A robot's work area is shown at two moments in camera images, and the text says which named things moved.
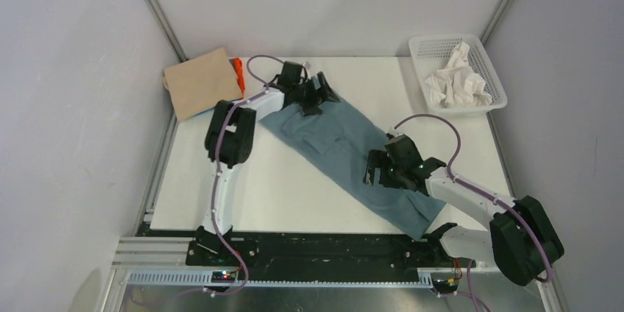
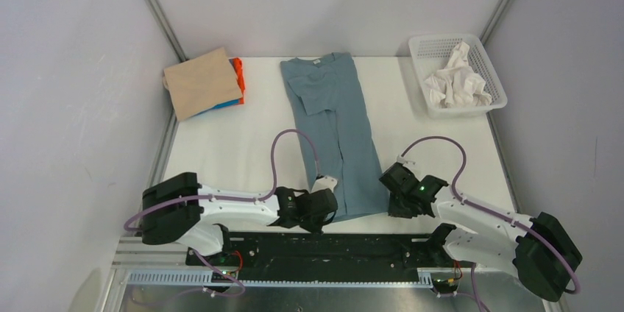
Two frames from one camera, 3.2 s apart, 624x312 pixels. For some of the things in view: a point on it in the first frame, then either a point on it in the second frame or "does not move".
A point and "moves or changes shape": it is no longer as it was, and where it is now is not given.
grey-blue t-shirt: x=335 y=143 moves or changes shape
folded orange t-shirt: x=238 y=67 does not move
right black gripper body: x=391 y=174 -> x=396 y=207
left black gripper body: x=306 y=96 -> x=311 y=224
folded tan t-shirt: x=197 y=85 does not move
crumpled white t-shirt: x=456 y=86 does not move
